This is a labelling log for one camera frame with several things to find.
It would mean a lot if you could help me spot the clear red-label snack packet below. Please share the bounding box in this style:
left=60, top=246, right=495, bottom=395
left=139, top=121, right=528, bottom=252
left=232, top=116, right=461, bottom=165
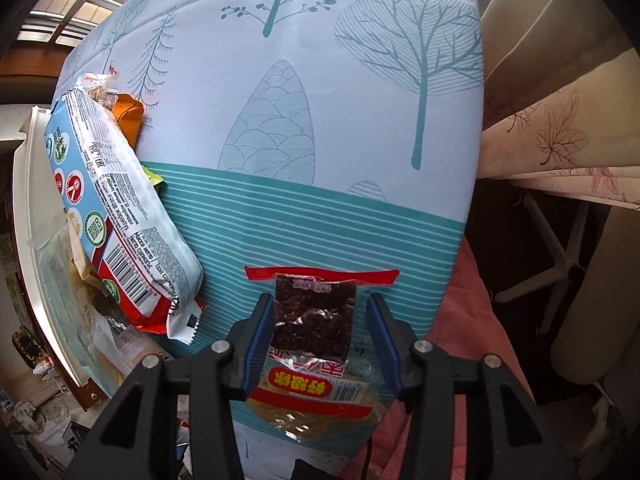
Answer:
left=244, top=266, right=401, bottom=443

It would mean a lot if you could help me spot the white plastic bin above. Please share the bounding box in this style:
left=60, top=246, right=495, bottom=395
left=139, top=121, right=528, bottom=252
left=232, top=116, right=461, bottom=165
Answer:
left=12, top=106, right=131, bottom=401

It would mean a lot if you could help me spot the tree print tablecloth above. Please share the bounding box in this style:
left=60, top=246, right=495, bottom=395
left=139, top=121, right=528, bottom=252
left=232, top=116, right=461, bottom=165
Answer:
left=59, top=0, right=485, bottom=480

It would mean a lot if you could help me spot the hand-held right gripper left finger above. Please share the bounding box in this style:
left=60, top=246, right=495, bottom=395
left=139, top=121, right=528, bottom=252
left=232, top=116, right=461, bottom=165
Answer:
left=65, top=294, right=276, bottom=480

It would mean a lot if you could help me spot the leaf print curtain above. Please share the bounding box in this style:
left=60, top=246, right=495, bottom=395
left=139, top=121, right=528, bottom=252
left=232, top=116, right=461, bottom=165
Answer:
left=480, top=52, right=640, bottom=211

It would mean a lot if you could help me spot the pink floral blanket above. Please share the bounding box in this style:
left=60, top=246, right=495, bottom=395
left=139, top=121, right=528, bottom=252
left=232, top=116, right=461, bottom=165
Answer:
left=370, top=235, right=551, bottom=480

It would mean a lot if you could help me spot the clear plastic packet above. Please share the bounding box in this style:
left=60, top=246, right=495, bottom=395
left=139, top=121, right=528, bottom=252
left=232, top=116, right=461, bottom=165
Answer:
left=27, top=210, right=131, bottom=386

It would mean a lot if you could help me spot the blue white snack packet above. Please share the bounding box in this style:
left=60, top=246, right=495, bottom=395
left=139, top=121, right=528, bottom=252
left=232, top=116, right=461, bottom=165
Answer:
left=44, top=87, right=207, bottom=345

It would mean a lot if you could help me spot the small green packet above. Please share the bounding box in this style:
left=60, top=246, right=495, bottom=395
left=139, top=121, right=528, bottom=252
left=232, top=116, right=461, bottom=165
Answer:
left=142, top=165, right=166, bottom=196

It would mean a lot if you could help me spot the orange snack packet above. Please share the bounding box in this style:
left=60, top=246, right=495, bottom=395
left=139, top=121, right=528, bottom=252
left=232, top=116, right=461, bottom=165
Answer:
left=111, top=94, right=146, bottom=150

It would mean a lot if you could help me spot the clear bread packet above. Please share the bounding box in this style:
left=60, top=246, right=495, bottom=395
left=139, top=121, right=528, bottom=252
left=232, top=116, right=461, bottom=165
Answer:
left=77, top=67, right=121, bottom=111

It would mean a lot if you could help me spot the white chair base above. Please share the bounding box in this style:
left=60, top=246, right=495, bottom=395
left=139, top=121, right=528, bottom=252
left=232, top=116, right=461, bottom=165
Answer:
left=495, top=195, right=596, bottom=303

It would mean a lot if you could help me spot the metal window grille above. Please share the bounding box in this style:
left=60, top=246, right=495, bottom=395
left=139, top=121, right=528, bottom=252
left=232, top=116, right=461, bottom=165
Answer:
left=30, top=0, right=151, bottom=48

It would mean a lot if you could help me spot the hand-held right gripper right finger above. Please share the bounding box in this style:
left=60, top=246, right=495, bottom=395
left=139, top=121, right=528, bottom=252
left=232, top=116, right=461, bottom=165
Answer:
left=367, top=294, right=581, bottom=480

